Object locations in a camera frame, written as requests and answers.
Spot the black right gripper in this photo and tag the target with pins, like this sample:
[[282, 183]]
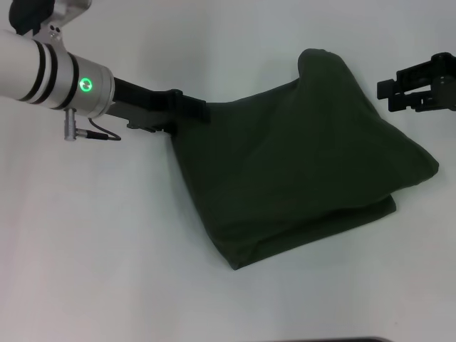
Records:
[[443, 82]]

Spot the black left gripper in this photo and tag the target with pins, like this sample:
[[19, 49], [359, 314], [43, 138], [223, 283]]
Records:
[[142, 103]]

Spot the dark green FREE t-shirt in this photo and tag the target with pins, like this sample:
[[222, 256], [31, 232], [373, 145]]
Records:
[[285, 171]]

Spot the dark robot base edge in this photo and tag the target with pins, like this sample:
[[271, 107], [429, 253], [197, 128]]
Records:
[[363, 340]]

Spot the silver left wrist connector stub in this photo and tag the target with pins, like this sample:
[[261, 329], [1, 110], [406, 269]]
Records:
[[70, 124]]

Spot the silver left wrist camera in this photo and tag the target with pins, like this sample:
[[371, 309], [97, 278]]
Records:
[[50, 18]]

